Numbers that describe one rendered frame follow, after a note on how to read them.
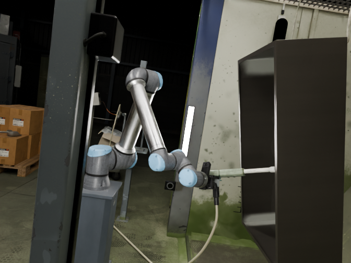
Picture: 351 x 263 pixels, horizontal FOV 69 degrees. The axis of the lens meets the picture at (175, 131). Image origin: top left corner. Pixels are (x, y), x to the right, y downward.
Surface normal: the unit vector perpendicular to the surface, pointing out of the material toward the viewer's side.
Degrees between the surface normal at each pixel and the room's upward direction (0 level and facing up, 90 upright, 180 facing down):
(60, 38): 90
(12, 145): 90
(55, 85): 90
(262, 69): 90
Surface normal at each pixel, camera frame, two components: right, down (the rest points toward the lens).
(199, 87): 0.02, 0.11
